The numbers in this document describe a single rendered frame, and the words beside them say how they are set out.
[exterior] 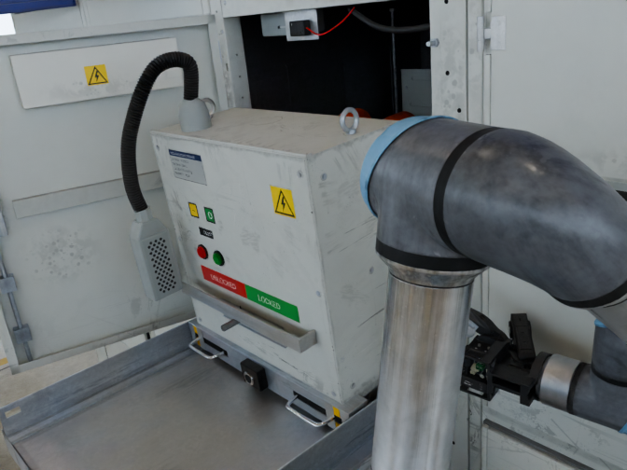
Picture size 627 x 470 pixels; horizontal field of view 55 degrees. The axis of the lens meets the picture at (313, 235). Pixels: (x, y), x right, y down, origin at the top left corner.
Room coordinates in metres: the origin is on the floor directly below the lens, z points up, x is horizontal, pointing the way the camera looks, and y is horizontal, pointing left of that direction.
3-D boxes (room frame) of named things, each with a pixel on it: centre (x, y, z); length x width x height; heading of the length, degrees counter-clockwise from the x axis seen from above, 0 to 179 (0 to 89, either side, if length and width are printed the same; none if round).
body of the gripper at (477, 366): (0.76, -0.27, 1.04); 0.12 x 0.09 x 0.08; 47
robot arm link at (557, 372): (0.72, -0.33, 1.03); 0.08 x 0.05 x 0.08; 137
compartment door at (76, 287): (1.38, 0.46, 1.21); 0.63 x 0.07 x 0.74; 116
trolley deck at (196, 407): (1.02, 0.22, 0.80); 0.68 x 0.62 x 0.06; 131
